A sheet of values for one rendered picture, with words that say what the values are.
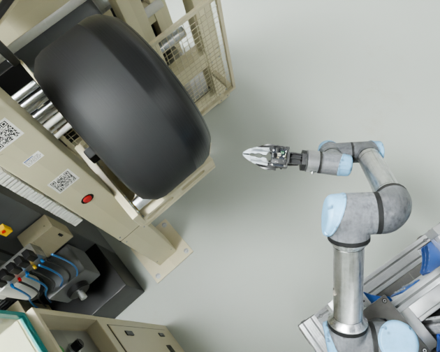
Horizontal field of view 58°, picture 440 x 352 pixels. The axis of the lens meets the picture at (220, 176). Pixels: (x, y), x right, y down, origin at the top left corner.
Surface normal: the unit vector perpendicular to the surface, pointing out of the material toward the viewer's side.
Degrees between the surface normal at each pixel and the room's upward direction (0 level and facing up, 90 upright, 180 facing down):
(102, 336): 0
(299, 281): 0
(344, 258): 45
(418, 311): 0
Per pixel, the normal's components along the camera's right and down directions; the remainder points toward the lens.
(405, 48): -0.14, -0.38
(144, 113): 0.36, 0.19
